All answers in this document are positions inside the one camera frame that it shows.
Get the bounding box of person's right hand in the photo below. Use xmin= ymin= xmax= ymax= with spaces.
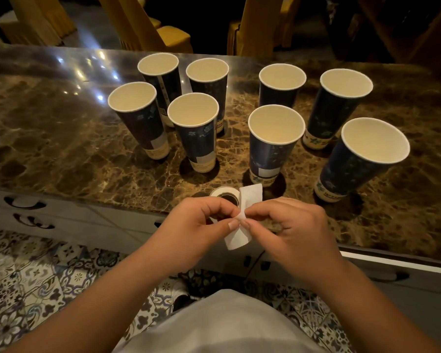
xmin=244 ymin=197 xmax=345 ymax=288

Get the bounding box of person's right forearm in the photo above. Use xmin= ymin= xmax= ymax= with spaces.
xmin=312 ymin=258 xmax=441 ymax=353

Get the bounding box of yellow covered chair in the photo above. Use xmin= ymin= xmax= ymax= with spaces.
xmin=97 ymin=0 xmax=194 ymax=54
xmin=0 ymin=0 xmax=78 ymax=47
xmin=226 ymin=0 xmax=303 ymax=58

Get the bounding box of dark wooden furniture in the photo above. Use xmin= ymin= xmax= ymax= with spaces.
xmin=325 ymin=0 xmax=441 ymax=96

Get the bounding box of person's left forearm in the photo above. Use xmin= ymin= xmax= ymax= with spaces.
xmin=4 ymin=250 xmax=174 ymax=353

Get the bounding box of white tape roll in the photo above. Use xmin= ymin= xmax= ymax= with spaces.
xmin=209 ymin=186 xmax=242 ymax=224

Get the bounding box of person's white shoe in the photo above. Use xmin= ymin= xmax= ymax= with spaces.
xmin=171 ymin=277 xmax=192 ymax=312

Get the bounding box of group of dark blue paper cups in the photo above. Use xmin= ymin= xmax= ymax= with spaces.
xmin=107 ymin=52 xmax=411 ymax=203

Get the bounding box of person's left hand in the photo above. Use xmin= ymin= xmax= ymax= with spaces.
xmin=146 ymin=196 xmax=242 ymax=280

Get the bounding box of dark curved drawer handle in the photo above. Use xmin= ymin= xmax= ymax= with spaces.
xmin=13 ymin=213 xmax=56 ymax=230
xmin=367 ymin=270 xmax=411 ymax=284
xmin=4 ymin=195 xmax=48 ymax=211

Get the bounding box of white tape strip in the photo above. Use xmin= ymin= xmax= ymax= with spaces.
xmin=224 ymin=184 xmax=264 ymax=251

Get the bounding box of person's white shirt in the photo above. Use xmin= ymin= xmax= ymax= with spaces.
xmin=112 ymin=289 xmax=328 ymax=353

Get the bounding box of grey counter cabinet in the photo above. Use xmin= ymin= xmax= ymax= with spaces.
xmin=0 ymin=187 xmax=441 ymax=351

